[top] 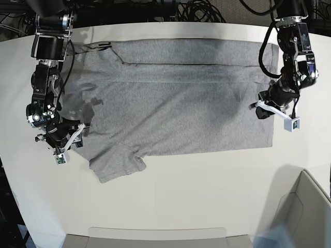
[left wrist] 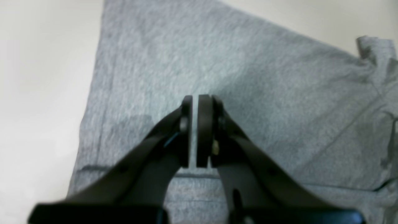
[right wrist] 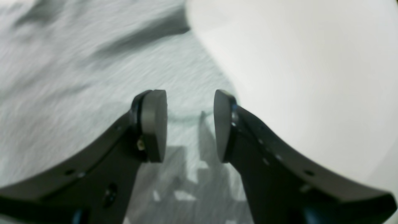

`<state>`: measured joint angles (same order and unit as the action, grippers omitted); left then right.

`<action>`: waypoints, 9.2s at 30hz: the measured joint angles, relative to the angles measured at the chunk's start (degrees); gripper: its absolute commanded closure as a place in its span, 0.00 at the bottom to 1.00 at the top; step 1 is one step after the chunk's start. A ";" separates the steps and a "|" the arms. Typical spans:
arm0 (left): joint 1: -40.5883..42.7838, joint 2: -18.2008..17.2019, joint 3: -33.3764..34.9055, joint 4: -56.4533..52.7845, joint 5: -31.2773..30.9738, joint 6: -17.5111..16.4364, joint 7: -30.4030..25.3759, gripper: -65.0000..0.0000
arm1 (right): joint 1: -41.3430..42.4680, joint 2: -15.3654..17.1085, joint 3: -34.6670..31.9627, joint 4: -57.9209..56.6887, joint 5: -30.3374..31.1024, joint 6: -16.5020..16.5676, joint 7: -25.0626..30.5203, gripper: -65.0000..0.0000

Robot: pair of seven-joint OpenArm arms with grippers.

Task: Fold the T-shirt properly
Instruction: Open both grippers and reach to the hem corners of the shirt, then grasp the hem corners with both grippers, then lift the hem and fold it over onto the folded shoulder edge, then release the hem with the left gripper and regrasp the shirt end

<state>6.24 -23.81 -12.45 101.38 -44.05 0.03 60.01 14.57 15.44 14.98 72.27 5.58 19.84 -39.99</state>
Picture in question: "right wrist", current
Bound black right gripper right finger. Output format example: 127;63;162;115
214;90;397;224

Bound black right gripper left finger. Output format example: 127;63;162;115
0;90;168;224

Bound grey T-shirt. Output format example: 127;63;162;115
0;0;253;224

